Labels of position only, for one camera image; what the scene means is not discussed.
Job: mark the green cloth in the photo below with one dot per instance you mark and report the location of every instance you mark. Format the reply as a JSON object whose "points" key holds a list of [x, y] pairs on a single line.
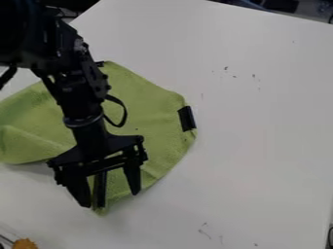
{"points": [[149, 107]]}

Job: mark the orange toy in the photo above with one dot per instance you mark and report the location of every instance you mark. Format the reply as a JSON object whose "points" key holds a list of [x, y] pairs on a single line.
{"points": [[24, 244]]}

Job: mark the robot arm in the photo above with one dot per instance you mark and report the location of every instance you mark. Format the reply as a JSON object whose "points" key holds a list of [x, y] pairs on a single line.
{"points": [[73, 81]]}

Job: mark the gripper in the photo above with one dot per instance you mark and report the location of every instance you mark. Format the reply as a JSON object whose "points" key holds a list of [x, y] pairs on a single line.
{"points": [[93, 150]]}

